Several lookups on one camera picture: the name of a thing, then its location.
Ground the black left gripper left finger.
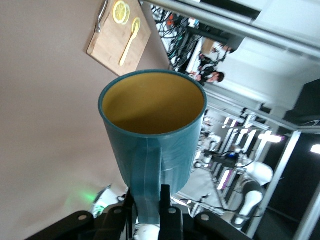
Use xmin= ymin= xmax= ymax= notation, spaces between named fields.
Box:
xmin=29 ymin=188 xmax=139 ymax=240

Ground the person with black hair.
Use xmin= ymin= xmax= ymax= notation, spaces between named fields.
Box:
xmin=189 ymin=71 xmax=226 ymax=87

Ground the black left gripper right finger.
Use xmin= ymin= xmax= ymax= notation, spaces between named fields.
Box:
xmin=159 ymin=184 xmax=252 ymax=240

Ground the grey aluminium beam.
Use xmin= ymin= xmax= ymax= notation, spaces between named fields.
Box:
xmin=141 ymin=0 xmax=320 ymax=61

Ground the grey aluminium post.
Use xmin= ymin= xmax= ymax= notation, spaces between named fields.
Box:
xmin=249 ymin=129 xmax=303 ymax=240

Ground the yellow plastic fork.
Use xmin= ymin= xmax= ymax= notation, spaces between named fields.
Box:
xmin=119 ymin=16 xmax=142 ymax=67

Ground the bamboo cutting board with handle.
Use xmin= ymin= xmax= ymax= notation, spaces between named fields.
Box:
xmin=86 ymin=0 xmax=153 ymax=77

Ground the teal cup with yellow inside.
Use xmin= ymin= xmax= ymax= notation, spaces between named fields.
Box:
xmin=97 ymin=69 xmax=208 ymax=225

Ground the lemon slice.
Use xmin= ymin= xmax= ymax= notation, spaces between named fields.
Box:
xmin=131 ymin=16 xmax=142 ymax=33
xmin=112 ymin=0 xmax=128 ymax=25
xmin=122 ymin=3 xmax=131 ymax=25

